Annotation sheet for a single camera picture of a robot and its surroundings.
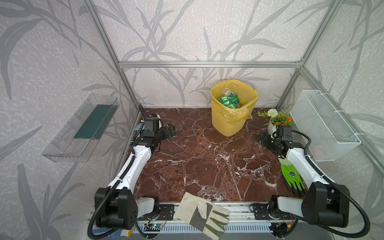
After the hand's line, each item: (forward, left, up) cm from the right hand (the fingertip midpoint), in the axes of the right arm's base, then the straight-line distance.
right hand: (261, 135), depth 88 cm
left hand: (+2, +54, +8) cm, 55 cm away
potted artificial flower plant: (+13, -13, +1) cm, 19 cm away
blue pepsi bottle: (+27, +19, +11) cm, 35 cm away
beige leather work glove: (-40, +32, -11) cm, 53 cm away
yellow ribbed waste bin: (+4, +21, +8) cm, 23 cm away
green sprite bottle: (+18, +17, +11) cm, 28 cm away
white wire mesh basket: (-15, -18, +22) cm, 32 cm away
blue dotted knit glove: (-46, +75, -10) cm, 89 cm away
